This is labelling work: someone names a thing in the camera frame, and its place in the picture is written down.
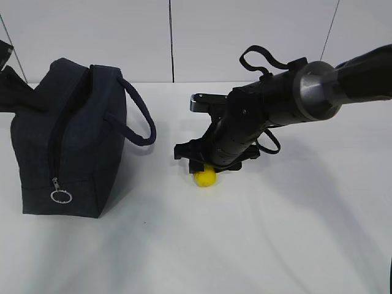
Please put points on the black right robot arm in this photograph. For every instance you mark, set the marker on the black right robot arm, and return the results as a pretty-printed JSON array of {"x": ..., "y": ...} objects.
[{"x": 302, "y": 92}]

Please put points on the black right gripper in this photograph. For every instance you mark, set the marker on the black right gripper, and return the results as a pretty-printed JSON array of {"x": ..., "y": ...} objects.
[{"x": 232, "y": 135}]

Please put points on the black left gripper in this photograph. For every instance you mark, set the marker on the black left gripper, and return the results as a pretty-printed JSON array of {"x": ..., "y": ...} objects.
[{"x": 15, "y": 93}]

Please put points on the yellow lemon toy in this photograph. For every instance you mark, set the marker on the yellow lemon toy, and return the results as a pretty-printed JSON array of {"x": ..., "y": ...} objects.
[{"x": 205, "y": 178}]

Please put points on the dark blue lunch bag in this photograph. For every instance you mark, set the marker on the dark blue lunch bag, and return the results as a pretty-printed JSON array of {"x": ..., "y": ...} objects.
[{"x": 68, "y": 157}]

